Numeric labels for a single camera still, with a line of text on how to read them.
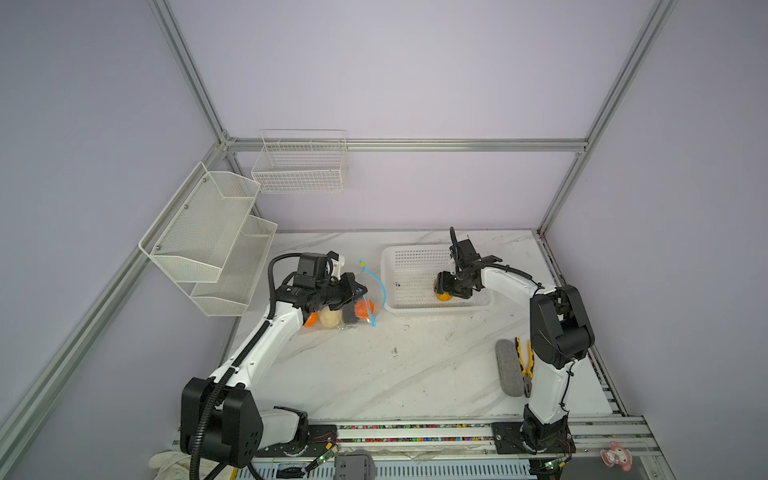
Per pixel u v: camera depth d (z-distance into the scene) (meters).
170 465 0.67
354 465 0.70
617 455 0.70
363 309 0.88
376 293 0.91
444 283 0.87
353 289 0.71
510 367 0.83
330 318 0.90
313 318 0.92
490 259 0.73
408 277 1.05
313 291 0.62
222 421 0.40
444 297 0.95
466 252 0.79
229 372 0.42
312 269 0.63
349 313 0.91
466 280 0.73
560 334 0.51
